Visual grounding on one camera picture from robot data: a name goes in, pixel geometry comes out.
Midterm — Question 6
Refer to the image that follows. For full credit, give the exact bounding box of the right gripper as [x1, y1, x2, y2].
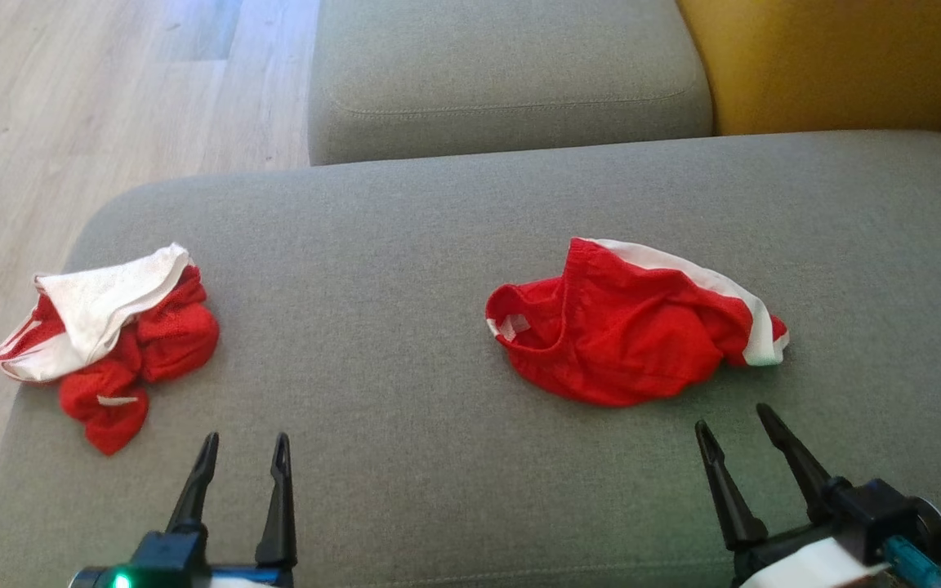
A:
[694, 403, 896, 588]

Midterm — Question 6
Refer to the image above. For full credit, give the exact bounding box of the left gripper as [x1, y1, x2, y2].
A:
[69, 432, 298, 588]

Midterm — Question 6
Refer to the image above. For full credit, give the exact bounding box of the red garment with striped white trim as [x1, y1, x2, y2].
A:
[0, 243, 221, 457]

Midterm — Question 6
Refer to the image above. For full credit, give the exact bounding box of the red garment with white band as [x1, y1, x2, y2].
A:
[485, 237, 790, 408]

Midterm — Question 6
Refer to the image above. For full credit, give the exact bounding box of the large grey sofa seat cushion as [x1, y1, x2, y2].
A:
[0, 131, 941, 588]

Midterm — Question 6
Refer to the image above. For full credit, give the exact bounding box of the yellow cushion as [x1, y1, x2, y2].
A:
[676, 0, 941, 136]

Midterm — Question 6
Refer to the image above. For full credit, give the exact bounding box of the small grey sofa cushion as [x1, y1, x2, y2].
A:
[308, 0, 715, 167]

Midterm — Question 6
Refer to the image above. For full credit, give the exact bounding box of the teal plug camera cable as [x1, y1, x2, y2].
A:
[883, 535, 941, 588]

